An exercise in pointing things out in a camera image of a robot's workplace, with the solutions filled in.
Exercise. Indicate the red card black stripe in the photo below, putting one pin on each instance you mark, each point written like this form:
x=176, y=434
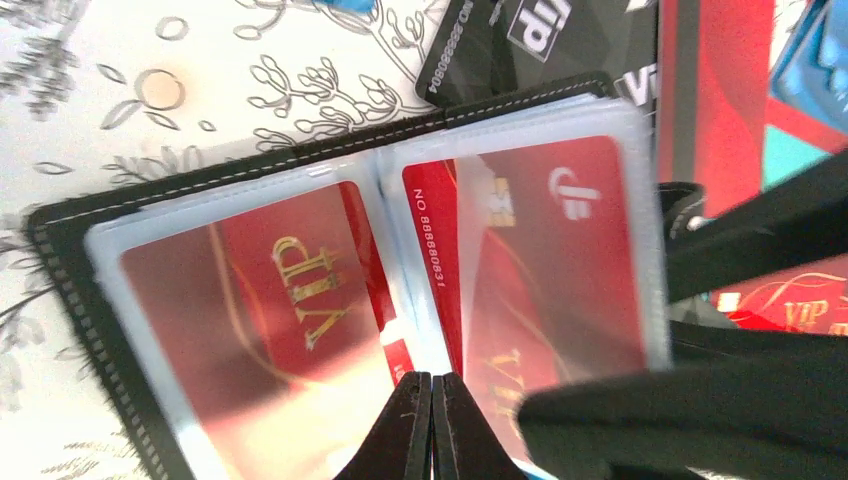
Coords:
x=713, y=74

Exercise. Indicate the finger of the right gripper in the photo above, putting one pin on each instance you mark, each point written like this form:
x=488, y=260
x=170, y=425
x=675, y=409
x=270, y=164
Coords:
x=800, y=221
x=743, y=403

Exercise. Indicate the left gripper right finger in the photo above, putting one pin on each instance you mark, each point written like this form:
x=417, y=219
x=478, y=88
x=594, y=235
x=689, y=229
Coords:
x=464, y=446

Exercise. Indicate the floral patterned table mat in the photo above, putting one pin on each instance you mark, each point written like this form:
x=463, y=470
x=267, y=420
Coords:
x=98, y=95

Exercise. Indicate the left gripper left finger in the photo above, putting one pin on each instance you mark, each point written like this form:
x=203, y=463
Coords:
x=398, y=446

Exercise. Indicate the black logo card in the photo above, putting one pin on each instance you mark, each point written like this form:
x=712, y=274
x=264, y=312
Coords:
x=488, y=48

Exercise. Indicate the black card holder wallet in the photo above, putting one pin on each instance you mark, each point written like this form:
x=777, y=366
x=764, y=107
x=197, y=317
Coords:
x=79, y=242

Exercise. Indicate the red vip card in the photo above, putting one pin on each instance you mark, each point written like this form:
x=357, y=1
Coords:
x=278, y=326
x=529, y=257
x=811, y=299

